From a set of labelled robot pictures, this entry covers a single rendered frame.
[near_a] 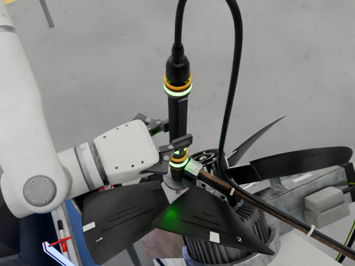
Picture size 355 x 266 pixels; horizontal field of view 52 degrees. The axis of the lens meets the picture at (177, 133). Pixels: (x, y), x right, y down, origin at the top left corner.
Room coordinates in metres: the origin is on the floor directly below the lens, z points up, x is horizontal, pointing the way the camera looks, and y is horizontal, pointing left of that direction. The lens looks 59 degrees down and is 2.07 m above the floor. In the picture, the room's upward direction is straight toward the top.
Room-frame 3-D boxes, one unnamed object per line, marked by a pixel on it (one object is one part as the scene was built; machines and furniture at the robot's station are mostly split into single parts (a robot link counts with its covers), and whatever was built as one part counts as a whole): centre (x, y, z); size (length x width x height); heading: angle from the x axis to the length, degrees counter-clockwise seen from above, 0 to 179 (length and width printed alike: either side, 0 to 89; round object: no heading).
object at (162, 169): (0.29, 0.05, 1.49); 0.08 x 0.06 x 0.01; 54
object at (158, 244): (0.31, 0.03, 0.98); 0.20 x 0.16 x 0.20; 23
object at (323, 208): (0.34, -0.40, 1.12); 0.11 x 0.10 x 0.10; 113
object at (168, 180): (0.35, -0.01, 1.33); 0.09 x 0.07 x 0.10; 58
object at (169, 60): (0.36, 0.00, 1.49); 0.04 x 0.04 x 0.46
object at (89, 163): (0.29, 0.16, 1.49); 0.09 x 0.03 x 0.08; 24
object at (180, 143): (0.32, 0.00, 1.49); 0.07 x 0.03 x 0.03; 114
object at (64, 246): (0.32, 0.38, 0.87); 0.14 x 0.01 x 0.01; 20
